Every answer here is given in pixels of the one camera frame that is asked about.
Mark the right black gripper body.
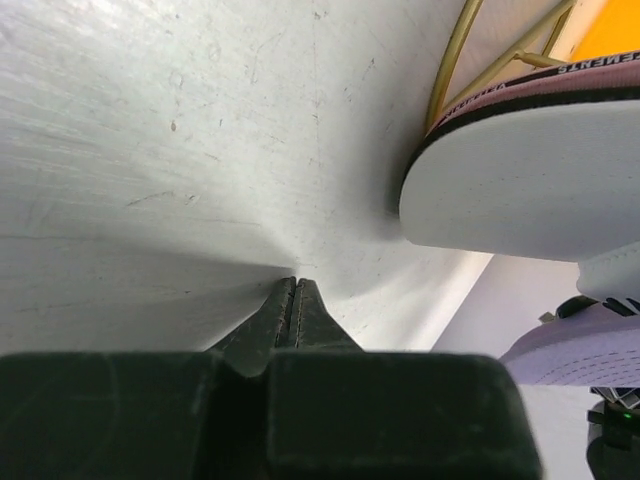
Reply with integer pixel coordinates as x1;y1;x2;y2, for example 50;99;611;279
586;387;640;480

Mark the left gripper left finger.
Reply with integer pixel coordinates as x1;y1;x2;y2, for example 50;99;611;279
1;278;296;479

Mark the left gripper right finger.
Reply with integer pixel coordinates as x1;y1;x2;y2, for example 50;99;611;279
266;279;543;479

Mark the purple baseball cap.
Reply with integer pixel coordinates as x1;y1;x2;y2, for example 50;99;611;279
500;298;639;387

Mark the white cap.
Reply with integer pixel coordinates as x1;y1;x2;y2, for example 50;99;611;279
399;90;639;302

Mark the pink baseball cap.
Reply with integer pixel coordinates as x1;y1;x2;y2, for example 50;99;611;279
426;50;639;137

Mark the yellow plastic tray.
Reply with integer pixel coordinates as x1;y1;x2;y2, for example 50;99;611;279
549;0;639;62

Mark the gold wire hat stand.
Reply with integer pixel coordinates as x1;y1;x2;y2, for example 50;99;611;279
425;1;576;130

